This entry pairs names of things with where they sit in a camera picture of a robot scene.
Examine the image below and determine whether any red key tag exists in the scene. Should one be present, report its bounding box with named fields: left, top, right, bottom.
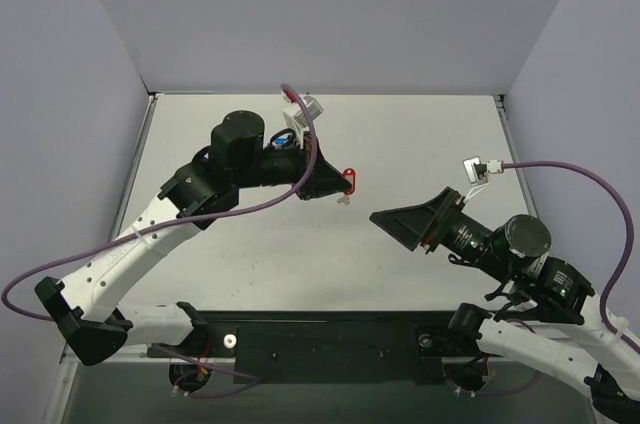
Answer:
left=342, top=168, right=357, bottom=195

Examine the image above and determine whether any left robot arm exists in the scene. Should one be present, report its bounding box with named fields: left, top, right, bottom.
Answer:
left=35, top=111, right=352, bottom=366

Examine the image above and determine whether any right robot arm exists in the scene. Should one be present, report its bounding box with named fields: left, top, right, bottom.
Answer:
left=369, top=188, right=639, bottom=423

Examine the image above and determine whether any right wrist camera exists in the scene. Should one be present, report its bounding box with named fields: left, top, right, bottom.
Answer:
left=463, top=156, right=489, bottom=201

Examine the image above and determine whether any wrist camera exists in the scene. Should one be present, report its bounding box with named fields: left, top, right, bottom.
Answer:
left=463, top=156, right=489, bottom=201
left=282, top=94, right=324, bottom=131

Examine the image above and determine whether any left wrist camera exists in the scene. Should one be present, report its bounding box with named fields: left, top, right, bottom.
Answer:
left=282, top=94, right=324, bottom=131

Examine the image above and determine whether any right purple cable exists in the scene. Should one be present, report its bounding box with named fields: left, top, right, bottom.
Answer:
left=482, top=158, right=636, bottom=340

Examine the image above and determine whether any purple cable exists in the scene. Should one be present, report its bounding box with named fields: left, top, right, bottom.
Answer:
left=1, top=83, right=319, bottom=323
left=482, top=158, right=636, bottom=340

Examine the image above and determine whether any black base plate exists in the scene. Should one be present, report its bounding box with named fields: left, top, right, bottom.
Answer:
left=174, top=311, right=490, bottom=385

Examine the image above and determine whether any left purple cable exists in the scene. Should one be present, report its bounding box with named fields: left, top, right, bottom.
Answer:
left=1, top=83, right=319, bottom=323

